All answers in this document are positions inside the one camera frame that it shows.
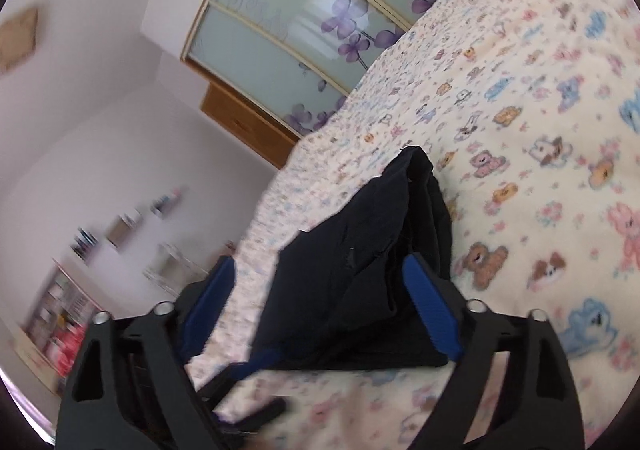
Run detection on sliding glass wardrobe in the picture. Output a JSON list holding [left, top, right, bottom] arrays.
[[183, 0, 436, 136]]

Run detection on white wall shelf unit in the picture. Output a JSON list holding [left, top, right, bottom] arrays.
[[143, 243, 208, 296]]

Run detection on floral bed sheet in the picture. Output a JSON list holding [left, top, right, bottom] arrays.
[[188, 0, 639, 422]]

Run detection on white bookshelf with items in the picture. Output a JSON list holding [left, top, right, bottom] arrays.
[[13, 255, 110, 396]]

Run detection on fleece animal print blanket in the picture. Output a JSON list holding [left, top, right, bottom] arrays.
[[190, 0, 639, 449]]

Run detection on black pants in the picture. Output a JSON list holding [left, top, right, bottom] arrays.
[[250, 147, 452, 371]]

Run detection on wooden door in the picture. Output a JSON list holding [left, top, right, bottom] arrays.
[[201, 82, 298, 170]]

